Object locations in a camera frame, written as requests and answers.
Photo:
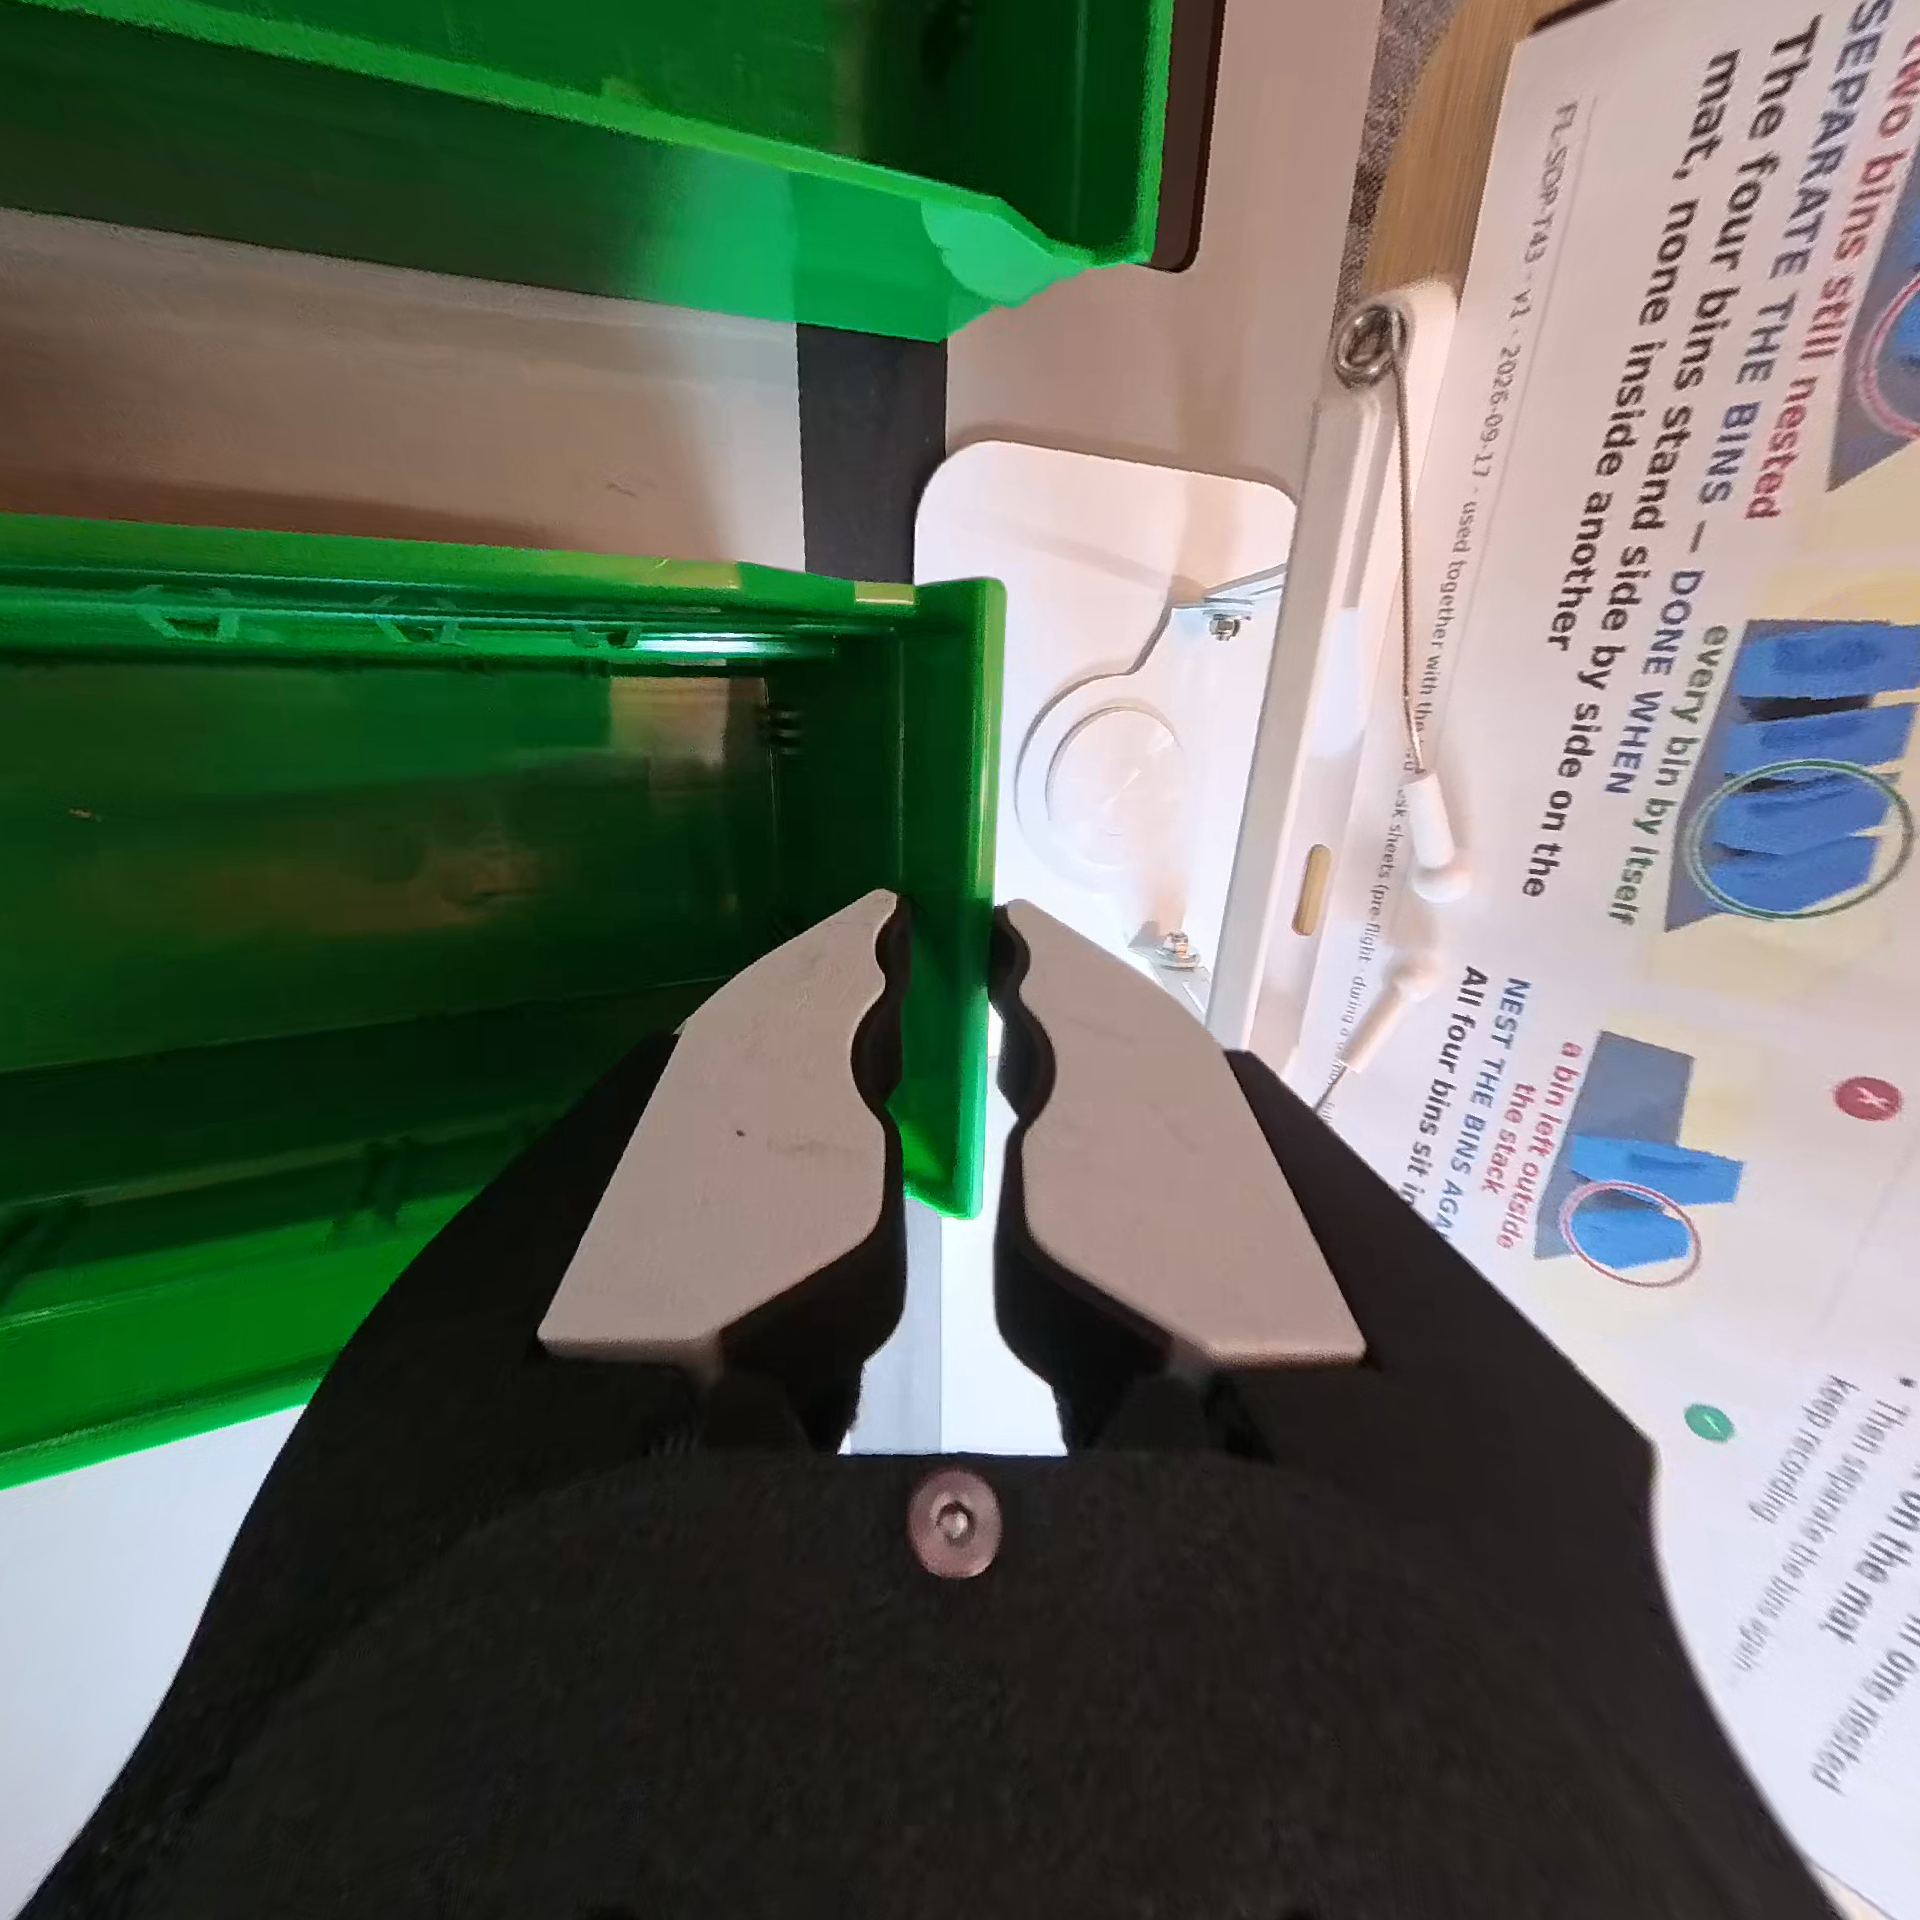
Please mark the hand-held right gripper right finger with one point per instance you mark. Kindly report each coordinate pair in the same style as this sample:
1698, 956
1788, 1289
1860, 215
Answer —
1170, 1170

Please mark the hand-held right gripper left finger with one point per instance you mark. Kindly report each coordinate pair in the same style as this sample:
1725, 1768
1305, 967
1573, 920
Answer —
751, 1155

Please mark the green plastic bin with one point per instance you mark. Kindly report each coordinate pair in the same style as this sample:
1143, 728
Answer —
374, 841
841, 254

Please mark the white page holder bar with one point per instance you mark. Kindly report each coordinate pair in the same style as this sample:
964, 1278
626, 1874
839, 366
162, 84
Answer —
1320, 600

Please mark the printed instruction sheet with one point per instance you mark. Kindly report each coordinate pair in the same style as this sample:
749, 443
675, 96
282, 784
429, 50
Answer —
1770, 1350

